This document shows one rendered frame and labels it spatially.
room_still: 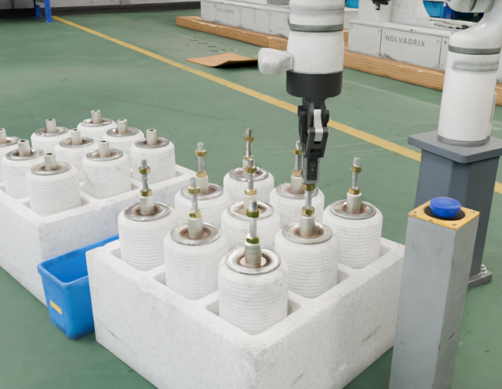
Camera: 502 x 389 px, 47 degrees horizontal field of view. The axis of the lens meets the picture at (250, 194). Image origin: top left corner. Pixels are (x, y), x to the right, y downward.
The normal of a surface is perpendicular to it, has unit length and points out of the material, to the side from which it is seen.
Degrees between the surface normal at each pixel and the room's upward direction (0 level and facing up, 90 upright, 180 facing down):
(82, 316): 92
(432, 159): 90
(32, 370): 0
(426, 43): 90
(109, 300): 90
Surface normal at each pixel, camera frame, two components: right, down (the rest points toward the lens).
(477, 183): 0.50, 0.33
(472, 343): 0.00, -0.92
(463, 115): -0.41, 0.35
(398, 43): -0.87, 0.19
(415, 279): -0.69, 0.28
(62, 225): 0.69, 0.28
